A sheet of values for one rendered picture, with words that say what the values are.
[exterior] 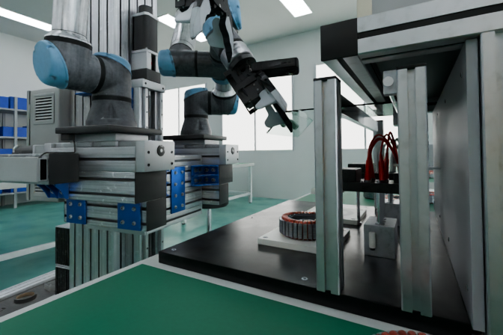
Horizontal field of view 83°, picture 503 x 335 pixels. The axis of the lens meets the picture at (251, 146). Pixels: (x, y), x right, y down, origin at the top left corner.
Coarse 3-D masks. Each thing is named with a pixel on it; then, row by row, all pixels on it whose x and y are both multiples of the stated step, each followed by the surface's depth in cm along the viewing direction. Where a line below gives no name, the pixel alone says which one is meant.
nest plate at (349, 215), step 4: (312, 208) 86; (344, 208) 86; (348, 208) 86; (344, 212) 79; (348, 212) 79; (352, 212) 79; (356, 212) 79; (360, 212) 79; (364, 212) 80; (344, 216) 75; (348, 216) 75; (352, 216) 75; (356, 216) 75; (360, 216) 75; (364, 216) 80; (344, 220) 72; (348, 220) 71; (352, 220) 71; (356, 220) 71; (360, 220) 74; (356, 224) 70
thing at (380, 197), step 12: (348, 168) 55; (360, 168) 56; (348, 180) 52; (360, 180) 52; (372, 180) 54; (312, 192) 56; (372, 192) 50; (384, 192) 49; (396, 192) 48; (384, 204) 54; (384, 216) 54
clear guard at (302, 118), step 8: (360, 104) 67; (368, 104) 66; (376, 104) 65; (384, 104) 64; (392, 104) 64; (288, 112) 76; (296, 112) 76; (304, 112) 76; (312, 112) 77; (368, 112) 78; (376, 112) 78; (384, 112) 78; (392, 112) 78; (296, 120) 87; (304, 120) 91; (312, 120) 97; (272, 128) 78; (280, 128) 82; (296, 128) 92; (304, 128) 97; (296, 136) 98
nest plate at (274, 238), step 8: (272, 232) 61; (344, 232) 60; (264, 240) 56; (272, 240) 55; (280, 240) 55; (288, 240) 55; (296, 240) 55; (304, 240) 55; (312, 240) 55; (344, 240) 57; (288, 248) 54; (296, 248) 53; (304, 248) 52; (312, 248) 51
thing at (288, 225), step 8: (280, 216) 61; (288, 216) 61; (296, 216) 62; (304, 216) 63; (312, 216) 62; (280, 224) 59; (288, 224) 56; (296, 224) 55; (304, 224) 54; (312, 224) 55; (280, 232) 59; (288, 232) 56; (296, 232) 55; (304, 232) 54; (312, 232) 55
